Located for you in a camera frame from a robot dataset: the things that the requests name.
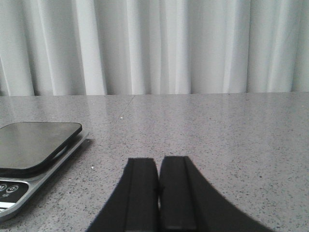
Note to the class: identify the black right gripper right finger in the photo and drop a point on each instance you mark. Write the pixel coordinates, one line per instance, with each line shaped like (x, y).
(189, 203)

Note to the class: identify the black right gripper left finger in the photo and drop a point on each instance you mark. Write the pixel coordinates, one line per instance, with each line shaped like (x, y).
(133, 205)

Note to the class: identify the silver black kitchen scale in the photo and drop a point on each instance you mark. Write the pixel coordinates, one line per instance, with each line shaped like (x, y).
(30, 153)

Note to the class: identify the white pleated curtain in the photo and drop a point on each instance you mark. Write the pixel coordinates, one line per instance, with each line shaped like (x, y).
(100, 47)

